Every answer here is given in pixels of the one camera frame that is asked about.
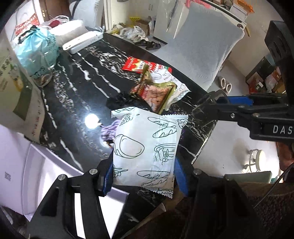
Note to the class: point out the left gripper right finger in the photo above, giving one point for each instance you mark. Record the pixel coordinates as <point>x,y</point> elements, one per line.
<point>218,207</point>

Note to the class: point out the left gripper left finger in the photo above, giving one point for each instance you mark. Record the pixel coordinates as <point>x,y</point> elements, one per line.
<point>56,216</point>

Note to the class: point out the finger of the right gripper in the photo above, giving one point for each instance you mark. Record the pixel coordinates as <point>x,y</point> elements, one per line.
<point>253,100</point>
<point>207,111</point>

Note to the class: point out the red gold cereal packet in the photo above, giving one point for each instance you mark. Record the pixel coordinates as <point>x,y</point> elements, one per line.
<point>150,92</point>

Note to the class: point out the white bread snack packet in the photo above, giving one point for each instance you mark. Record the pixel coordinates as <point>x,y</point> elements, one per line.
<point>145,148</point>

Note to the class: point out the black polka dot scrunchie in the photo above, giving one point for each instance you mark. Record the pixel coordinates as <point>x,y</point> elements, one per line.
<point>125,99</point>

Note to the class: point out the lilac satin drawstring pouch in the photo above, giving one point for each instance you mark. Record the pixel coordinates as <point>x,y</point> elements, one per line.
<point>108,133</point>

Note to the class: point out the white slippers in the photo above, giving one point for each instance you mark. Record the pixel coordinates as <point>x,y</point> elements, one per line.
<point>225,85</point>

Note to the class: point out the white lilac gift box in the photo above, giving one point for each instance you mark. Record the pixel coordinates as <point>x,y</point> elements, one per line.
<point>27,173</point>

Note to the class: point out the black sandals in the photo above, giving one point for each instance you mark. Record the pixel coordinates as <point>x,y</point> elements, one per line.
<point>149,45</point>

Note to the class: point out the red white snack packet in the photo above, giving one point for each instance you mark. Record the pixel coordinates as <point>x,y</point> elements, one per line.
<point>133,64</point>

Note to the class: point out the white plastic bags pile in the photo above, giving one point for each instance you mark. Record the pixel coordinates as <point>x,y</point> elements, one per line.
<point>133,33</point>

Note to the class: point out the glass jar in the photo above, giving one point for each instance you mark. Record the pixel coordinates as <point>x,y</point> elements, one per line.
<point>43,80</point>

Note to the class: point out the white pillow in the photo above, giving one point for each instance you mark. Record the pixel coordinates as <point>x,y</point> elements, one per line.
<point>67,31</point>

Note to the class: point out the teal plastic bag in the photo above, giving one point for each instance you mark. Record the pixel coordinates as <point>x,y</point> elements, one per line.
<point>37,51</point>

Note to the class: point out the red white paper bag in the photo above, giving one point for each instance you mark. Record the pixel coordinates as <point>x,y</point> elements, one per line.
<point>33,20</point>

